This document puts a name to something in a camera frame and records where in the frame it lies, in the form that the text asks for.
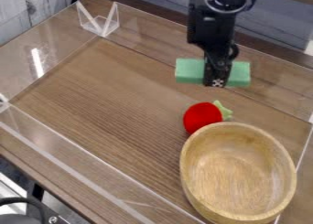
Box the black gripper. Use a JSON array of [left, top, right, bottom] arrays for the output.
[[188, 0, 239, 88]]

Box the green rectangular block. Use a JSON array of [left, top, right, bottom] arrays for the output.
[[176, 59, 251, 88]]

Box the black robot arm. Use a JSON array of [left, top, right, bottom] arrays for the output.
[[188, 0, 257, 88]]

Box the brown wooden bowl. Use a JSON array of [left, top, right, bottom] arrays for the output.
[[180, 123, 297, 224]]

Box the red plush strawberry toy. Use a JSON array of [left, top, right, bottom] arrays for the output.
[[182, 100, 234, 134]]

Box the black table leg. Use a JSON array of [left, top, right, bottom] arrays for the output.
[[27, 183, 45, 202]]

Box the clear acrylic corner bracket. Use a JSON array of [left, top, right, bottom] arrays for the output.
[[77, 2, 121, 37]]

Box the clear acrylic barrier wall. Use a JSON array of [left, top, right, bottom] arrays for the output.
[[0, 94, 205, 224]]

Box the black cable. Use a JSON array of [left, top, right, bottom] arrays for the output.
[[0, 197, 42, 224]]

